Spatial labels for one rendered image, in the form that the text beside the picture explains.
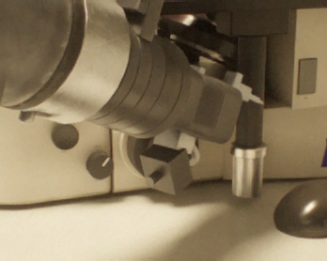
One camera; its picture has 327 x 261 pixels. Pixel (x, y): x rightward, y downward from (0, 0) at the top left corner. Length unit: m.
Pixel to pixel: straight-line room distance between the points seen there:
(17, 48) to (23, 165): 0.27
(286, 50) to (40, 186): 0.28
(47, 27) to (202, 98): 0.17
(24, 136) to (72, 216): 0.08
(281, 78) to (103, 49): 0.34
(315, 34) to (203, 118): 0.23
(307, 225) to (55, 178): 0.23
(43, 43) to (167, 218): 0.28
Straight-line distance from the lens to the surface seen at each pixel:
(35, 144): 0.65
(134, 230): 0.62
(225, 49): 0.74
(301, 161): 0.73
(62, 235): 0.61
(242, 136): 0.64
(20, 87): 0.42
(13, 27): 0.39
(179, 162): 0.56
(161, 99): 0.49
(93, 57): 0.43
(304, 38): 0.72
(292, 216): 0.61
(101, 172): 0.66
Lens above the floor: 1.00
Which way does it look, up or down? 16 degrees down
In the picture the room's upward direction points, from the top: straight up
